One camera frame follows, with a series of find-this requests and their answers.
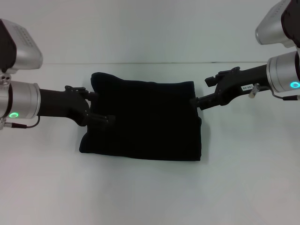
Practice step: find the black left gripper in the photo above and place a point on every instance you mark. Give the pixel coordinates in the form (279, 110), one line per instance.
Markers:
(63, 105)

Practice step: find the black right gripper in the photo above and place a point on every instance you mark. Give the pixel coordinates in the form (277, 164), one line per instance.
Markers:
(243, 84)

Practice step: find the black shirt with pink print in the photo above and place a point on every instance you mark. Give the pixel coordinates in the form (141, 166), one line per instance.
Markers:
(145, 122)

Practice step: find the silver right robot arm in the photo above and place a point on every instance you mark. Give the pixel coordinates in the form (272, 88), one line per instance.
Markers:
(286, 72)

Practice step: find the silver connector plug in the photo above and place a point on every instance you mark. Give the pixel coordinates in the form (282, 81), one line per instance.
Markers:
(254, 90)

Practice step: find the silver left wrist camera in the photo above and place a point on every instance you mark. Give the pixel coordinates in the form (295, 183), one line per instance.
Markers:
(16, 47)

